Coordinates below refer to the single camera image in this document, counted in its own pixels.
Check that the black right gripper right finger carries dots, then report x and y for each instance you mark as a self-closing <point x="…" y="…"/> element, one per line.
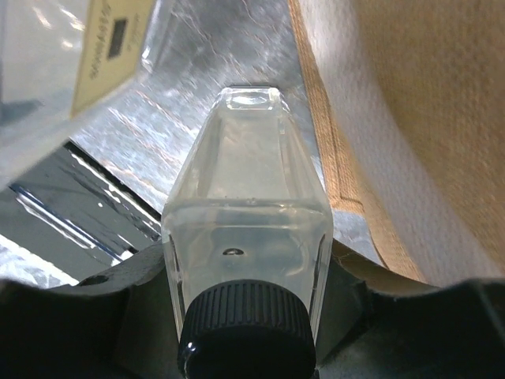
<point x="378" y="324"/>

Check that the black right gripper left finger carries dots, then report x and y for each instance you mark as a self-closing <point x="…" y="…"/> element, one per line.
<point x="118" y="323"/>

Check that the clear bottle black cap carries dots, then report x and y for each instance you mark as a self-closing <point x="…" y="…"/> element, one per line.
<point x="60" y="58"/>
<point x="247" y="232"/>

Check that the brown canvas tote bag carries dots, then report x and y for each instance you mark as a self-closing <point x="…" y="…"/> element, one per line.
<point x="407" y="98"/>

